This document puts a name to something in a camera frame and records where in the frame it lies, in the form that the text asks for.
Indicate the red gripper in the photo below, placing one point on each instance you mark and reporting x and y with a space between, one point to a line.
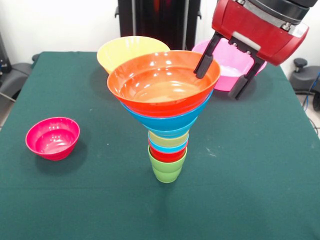
262 32

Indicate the shallow red-orange bowl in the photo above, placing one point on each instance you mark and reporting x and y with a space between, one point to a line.
162 82

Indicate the medium blue bowl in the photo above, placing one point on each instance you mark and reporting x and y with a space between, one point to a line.
170 123

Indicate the small light blue bowl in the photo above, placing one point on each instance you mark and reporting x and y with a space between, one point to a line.
167 133

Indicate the yellow cup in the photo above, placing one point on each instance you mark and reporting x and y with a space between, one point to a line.
162 141

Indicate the blue cup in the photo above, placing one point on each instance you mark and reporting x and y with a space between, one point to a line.
160 149

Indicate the red cup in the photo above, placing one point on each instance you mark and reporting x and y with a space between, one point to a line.
166 156

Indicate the large orange bowl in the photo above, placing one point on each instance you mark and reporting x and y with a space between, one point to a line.
117 55

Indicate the green cup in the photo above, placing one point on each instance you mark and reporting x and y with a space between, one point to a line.
166 170

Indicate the large pink bowl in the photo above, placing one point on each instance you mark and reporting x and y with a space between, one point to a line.
230 72

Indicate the black chair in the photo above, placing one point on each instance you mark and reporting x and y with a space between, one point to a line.
15 75
302 80

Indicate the dark green table cloth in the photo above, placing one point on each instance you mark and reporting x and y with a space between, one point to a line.
150 220

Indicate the small crimson bowl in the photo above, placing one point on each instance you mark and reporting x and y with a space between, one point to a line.
52 140

